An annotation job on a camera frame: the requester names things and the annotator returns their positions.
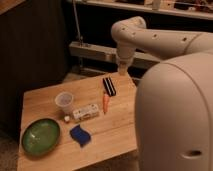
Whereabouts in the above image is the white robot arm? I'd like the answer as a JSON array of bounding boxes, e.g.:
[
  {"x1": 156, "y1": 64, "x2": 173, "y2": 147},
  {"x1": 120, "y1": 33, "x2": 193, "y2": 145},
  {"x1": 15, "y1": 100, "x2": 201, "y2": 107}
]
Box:
[{"x1": 111, "y1": 16, "x2": 213, "y2": 171}]

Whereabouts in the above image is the orange carrot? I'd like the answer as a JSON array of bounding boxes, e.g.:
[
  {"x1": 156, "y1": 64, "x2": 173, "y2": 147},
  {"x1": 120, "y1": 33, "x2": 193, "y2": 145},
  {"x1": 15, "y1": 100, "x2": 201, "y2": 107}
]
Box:
[{"x1": 103, "y1": 93, "x2": 110, "y2": 114}]

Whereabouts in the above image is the wooden table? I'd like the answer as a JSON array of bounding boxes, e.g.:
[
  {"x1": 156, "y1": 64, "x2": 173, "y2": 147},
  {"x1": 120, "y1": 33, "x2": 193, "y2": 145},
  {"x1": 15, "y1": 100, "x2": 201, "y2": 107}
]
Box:
[{"x1": 17, "y1": 73, "x2": 136, "y2": 171}]

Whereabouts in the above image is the clear plastic cup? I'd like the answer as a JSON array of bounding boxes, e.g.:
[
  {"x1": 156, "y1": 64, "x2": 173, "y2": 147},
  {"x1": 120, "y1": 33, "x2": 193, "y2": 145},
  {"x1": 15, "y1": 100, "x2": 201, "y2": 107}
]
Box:
[{"x1": 55, "y1": 92, "x2": 74, "y2": 114}]

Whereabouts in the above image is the white rectangular box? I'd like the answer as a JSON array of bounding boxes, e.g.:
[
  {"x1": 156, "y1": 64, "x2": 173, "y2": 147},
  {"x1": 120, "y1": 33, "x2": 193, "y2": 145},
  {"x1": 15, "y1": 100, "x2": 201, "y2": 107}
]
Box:
[{"x1": 73, "y1": 104, "x2": 99, "y2": 122}]

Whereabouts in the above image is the wall shelf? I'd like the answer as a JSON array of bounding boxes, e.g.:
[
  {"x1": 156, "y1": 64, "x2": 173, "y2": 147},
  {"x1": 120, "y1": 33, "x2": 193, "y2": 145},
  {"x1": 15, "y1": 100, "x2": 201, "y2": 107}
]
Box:
[{"x1": 66, "y1": 0, "x2": 213, "y2": 21}]

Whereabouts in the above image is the green bowl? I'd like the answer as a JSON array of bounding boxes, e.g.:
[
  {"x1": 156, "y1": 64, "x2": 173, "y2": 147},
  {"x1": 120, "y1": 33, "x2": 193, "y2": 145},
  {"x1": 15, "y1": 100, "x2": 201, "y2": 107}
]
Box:
[{"x1": 21, "y1": 118, "x2": 60, "y2": 156}]

